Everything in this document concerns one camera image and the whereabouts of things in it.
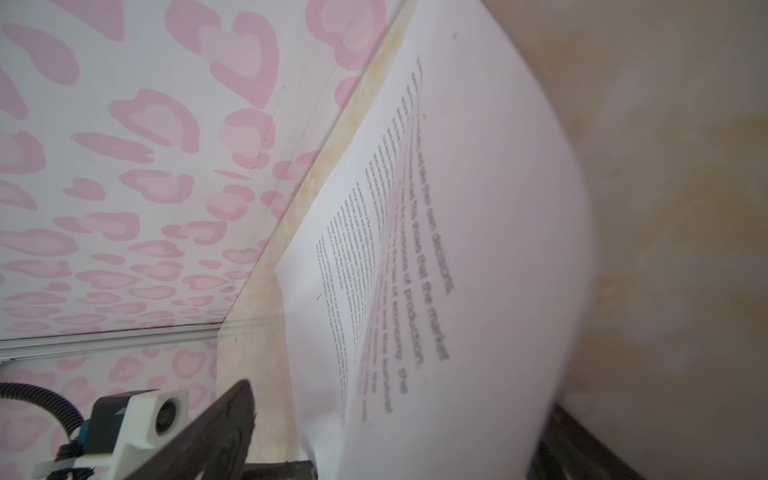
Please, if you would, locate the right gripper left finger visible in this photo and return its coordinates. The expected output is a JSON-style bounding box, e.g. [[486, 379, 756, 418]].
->
[[127, 379, 318, 480]]

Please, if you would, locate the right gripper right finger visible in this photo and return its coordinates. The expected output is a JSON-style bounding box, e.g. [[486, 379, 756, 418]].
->
[[527, 404, 644, 480]]

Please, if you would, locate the text sheet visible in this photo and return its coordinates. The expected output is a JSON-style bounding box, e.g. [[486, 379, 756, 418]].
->
[[276, 1, 594, 479]]

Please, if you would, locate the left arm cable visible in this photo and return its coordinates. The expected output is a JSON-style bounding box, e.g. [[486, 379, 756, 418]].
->
[[0, 381, 85, 436]]

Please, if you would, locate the left corner aluminium post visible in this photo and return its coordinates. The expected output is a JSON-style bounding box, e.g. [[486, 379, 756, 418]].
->
[[1, 322, 222, 363]]

